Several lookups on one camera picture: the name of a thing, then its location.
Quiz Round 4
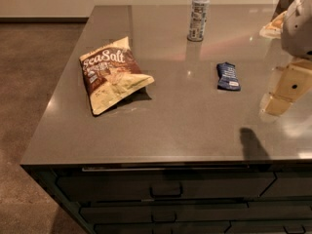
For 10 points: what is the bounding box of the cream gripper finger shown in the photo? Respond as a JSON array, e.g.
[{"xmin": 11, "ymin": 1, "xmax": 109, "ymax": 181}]
[{"xmin": 262, "ymin": 94, "xmax": 292, "ymax": 116}]

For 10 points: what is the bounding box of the brown sea salt chip bag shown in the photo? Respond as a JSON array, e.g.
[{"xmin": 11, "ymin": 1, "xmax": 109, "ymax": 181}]
[{"xmin": 79, "ymin": 37, "xmax": 154, "ymax": 116}]

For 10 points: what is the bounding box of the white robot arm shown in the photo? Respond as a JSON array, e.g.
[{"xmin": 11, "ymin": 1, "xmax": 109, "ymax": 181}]
[{"xmin": 259, "ymin": 0, "xmax": 312, "ymax": 116}]

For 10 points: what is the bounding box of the blue snack bar wrapper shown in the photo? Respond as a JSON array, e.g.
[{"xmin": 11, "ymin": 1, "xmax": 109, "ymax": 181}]
[{"xmin": 216, "ymin": 62, "xmax": 241, "ymax": 91}]

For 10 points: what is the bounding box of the yellow white object at edge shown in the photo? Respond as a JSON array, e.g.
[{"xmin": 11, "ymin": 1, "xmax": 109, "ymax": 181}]
[{"xmin": 259, "ymin": 12, "xmax": 287, "ymax": 39}]

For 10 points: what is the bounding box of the dark drawer cabinet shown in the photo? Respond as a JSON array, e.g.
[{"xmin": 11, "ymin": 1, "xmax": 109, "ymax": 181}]
[{"xmin": 25, "ymin": 165, "xmax": 312, "ymax": 234}]

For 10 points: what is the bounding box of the middle drawer with handle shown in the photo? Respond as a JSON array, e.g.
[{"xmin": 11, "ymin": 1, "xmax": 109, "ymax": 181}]
[{"xmin": 80, "ymin": 202, "xmax": 312, "ymax": 224}]

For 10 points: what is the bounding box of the drawer with handle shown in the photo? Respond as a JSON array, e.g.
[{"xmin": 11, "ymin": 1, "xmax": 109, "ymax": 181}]
[
  {"xmin": 57, "ymin": 173, "xmax": 275, "ymax": 202},
  {"xmin": 80, "ymin": 202, "xmax": 312, "ymax": 224}
]

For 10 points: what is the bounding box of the top drawer with handle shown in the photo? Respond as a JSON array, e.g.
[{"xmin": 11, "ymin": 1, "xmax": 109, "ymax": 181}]
[{"xmin": 57, "ymin": 173, "xmax": 275, "ymax": 202}]

